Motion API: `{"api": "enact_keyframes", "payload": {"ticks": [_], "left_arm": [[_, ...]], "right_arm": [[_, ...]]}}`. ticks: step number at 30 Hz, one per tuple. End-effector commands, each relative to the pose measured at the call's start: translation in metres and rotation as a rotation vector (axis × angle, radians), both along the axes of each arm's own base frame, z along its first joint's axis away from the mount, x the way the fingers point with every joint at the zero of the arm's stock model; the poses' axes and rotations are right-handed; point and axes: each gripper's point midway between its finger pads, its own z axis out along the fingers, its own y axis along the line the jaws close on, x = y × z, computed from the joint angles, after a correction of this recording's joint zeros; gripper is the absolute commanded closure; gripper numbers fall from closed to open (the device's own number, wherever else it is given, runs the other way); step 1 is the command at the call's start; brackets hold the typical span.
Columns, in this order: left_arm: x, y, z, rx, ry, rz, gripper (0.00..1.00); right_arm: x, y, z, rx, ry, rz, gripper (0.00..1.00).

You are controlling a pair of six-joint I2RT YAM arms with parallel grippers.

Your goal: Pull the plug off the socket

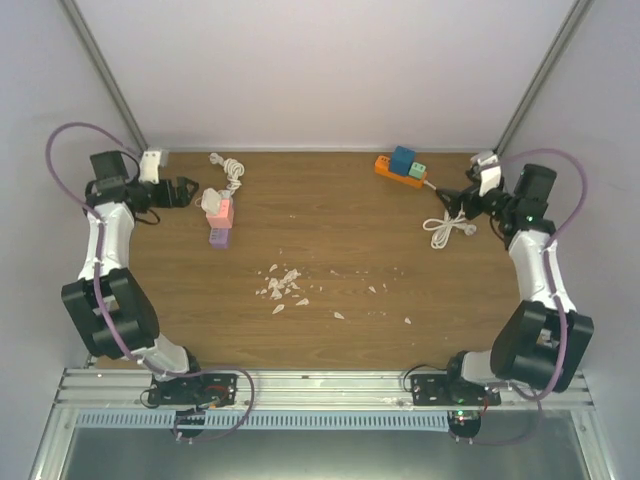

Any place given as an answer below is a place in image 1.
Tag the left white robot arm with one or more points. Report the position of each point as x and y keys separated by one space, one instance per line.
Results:
x=111 y=312

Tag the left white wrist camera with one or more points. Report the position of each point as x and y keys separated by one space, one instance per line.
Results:
x=151 y=162

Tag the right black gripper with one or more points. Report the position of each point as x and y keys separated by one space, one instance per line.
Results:
x=456 y=199

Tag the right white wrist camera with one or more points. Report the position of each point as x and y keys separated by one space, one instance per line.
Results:
x=486 y=167

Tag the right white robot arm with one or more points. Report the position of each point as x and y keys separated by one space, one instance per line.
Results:
x=543 y=342

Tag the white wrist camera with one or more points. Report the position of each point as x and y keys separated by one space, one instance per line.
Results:
x=151 y=162
x=486 y=167

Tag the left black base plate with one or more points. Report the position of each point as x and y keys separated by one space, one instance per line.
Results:
x=206 y=391

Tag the blue cube adapter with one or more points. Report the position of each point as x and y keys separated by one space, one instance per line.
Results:
x=401 y=160

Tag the purple power strip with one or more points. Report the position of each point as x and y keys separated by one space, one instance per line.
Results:
x=219 y=238

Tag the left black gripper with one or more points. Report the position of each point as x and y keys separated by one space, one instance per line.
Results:
x=182 y=200

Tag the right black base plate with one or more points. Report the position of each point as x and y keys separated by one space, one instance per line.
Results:
x=433 y=389

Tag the grey slotted cable duct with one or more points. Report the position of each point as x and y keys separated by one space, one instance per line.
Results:
x=268 y=420

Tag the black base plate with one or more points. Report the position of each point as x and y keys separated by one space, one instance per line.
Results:
x=433 y=389
x=206 y=391

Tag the white square plug adapter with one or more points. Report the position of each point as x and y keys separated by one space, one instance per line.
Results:
x=211 y=201

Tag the aluminium front rail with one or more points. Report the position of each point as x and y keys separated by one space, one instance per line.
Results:
x=274 y=390

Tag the green cube adapter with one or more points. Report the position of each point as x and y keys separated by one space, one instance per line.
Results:
x=417 y=171

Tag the pink cube adapter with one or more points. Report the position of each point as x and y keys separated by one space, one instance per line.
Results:
x=224 y=218

